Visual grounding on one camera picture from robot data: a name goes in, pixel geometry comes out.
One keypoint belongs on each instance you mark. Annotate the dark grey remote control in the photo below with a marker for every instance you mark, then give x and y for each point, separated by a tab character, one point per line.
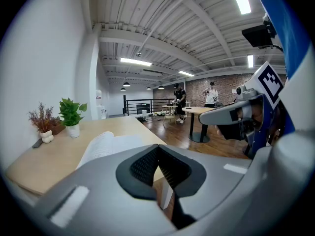
37	144

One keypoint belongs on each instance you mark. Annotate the white water dispenser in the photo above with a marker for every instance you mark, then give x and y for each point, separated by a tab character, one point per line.
100	104

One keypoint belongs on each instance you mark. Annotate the green plant in white pot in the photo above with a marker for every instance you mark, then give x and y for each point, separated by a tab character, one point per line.
71	114

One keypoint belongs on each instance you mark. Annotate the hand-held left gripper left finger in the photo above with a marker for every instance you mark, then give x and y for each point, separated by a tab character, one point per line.
98	200

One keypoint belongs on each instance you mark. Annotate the person's right hand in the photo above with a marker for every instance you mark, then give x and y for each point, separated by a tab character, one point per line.
255	114

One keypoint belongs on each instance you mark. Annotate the dark cabinet behind railing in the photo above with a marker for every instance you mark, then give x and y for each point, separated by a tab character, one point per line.
143	107

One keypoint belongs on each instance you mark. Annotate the white book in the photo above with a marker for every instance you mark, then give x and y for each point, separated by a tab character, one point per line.
103	144

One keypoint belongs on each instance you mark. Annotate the small round light wooden table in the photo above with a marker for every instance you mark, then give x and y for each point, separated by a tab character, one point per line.
169	107

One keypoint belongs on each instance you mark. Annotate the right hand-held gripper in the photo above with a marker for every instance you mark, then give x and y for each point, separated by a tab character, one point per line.
267	99

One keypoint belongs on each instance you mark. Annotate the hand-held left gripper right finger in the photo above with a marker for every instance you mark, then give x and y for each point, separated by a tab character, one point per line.
216	181

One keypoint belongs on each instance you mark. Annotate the person's blue white shirt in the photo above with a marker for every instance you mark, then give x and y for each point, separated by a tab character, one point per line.
290	33

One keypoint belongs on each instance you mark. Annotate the brown wooden box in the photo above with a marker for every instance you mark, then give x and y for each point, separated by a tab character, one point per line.
57	128

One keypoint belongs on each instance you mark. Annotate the black metal railing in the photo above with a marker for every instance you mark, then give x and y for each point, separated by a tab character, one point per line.
147	101

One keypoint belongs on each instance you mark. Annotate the round wooden table black pedestal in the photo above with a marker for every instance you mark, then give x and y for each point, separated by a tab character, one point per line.
197	110

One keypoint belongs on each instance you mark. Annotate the dried reddish plant white vase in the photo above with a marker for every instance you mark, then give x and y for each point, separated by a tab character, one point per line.
43	122

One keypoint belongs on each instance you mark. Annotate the black head-worn camera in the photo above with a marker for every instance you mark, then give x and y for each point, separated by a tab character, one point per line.
258	36

